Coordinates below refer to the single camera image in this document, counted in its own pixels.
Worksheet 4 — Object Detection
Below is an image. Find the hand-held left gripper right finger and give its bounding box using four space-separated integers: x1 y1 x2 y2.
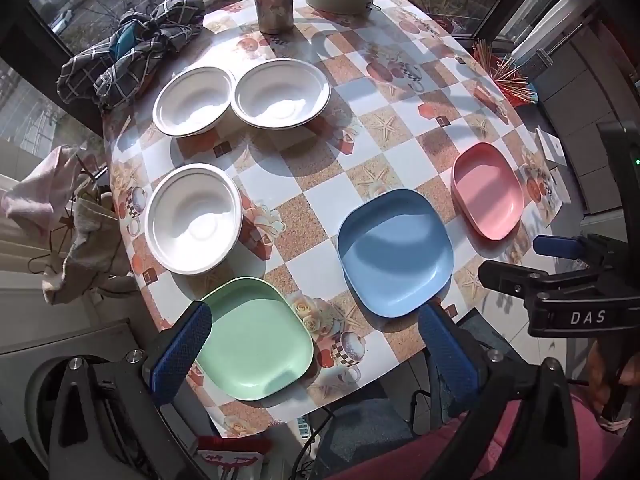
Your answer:
419 302 601 480

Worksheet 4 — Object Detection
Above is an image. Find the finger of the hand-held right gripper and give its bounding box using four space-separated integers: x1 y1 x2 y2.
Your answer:
478 259 597 307
532 233 632 282

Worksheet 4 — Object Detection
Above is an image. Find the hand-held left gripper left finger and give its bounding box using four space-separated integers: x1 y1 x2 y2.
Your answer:
47 301 213 480

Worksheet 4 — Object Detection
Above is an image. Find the green square plate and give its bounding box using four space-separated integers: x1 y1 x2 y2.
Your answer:
192 276 316 402

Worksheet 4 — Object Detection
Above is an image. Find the pink square plate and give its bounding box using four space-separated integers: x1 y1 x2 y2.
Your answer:
450 142 525 241

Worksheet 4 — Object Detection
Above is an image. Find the blue square plate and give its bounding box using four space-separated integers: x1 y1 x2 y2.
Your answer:
336 188 455 319

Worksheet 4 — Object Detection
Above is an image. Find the white paper bowl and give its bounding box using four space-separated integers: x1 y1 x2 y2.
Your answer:
151 66 237 138
230 58 332 131
144 162 244 276

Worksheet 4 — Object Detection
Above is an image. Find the person's right hand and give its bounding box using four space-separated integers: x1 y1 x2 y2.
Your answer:
587 341 640 423

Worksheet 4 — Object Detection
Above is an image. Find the person's pink clothing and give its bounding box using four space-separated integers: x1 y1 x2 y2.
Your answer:
325 390 626 480

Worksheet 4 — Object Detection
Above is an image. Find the white cardboard box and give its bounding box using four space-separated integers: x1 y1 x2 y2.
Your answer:
536 127 567 171

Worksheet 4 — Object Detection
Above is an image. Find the dark blue cushion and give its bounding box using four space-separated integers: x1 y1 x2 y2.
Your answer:
315 400 416 480

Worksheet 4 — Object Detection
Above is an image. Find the red white package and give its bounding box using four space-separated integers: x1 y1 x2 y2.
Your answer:
197 435 273 480

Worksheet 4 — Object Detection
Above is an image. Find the white washing machine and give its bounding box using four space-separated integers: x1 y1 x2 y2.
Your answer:
0 317 151 461

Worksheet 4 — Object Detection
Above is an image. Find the red plastic basket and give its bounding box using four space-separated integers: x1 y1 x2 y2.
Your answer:
490 55 538 107

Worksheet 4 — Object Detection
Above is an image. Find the holder of sticks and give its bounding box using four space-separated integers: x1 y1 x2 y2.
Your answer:
472 37 538 103

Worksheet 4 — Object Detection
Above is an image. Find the printed checkered tablecloth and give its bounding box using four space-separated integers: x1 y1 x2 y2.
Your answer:
102 0 563 423

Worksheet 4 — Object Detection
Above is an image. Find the pale pink cloth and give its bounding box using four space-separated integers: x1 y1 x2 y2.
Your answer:
0 144 131 306

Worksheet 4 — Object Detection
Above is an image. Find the grey plaid cloth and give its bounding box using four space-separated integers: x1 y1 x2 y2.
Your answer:
56 0 205 111

